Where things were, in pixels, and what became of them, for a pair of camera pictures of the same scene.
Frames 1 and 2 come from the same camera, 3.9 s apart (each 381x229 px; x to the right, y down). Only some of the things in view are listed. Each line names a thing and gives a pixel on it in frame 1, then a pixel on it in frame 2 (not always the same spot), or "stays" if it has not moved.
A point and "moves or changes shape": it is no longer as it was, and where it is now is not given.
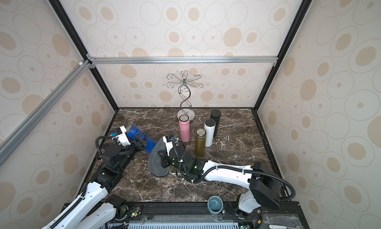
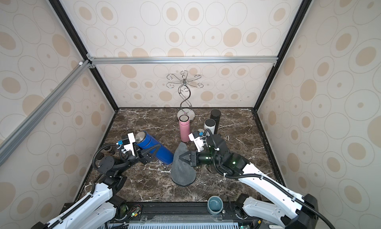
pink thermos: [184, 128] stays
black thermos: [215, 114] stays
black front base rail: [197, 215] stays
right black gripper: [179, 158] to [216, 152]
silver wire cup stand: [185, 104] stays
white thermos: [209, 131] stays
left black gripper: [141, 144] to [143, 158]
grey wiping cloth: [154, 162] moves or changes shape
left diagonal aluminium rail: [15, 138] stays
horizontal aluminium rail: [184, 60] stays
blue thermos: [133, 131] moves or changes shape
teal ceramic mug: [215, 204] stays
